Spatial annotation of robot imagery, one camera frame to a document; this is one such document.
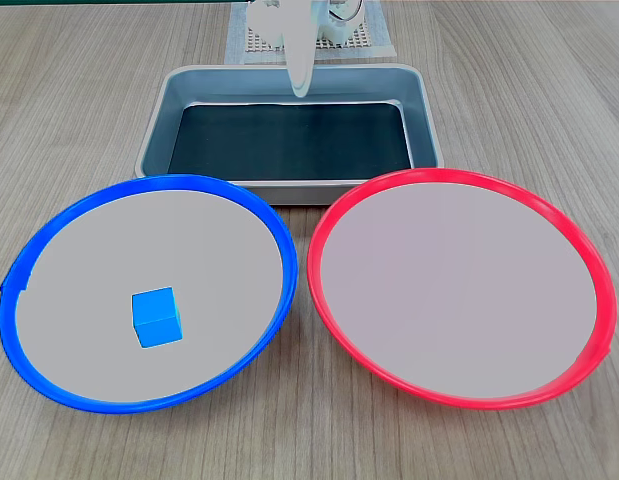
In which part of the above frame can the blue cube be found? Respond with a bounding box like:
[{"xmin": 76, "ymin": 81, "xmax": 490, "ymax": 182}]
[{"xmin": 131, "ymin": 285, "xmax": 185, "ymax": 350}]

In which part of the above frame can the black tray mat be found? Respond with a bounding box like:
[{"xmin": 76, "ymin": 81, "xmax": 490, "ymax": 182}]
[{"xmin": 167, "ymin": 101, "xmax": 415, "ymax": 183}]

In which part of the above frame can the steel tray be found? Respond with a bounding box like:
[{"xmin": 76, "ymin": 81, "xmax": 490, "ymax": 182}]
[{"xmin": 134, "ymin": 63, "xmax": 446, "ymax": 207}]

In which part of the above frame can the white plate with blue rim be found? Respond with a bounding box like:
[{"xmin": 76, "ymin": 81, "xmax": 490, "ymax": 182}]
[{"xmin": 0, "ymin": 172, "xmax": 300, "ymax": 416}]

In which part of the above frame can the white plate with red rim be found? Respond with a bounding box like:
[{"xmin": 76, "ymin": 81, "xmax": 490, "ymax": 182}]
[{"xmin": 306, "ymin": 167, "xmax": 618, "ymax": 412}]

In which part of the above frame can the pale perforated base plate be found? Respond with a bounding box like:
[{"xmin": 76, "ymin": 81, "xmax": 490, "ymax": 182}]
[{"xmin": 244, "ymin": 20, "xmax": 372, "ymax": 54}]

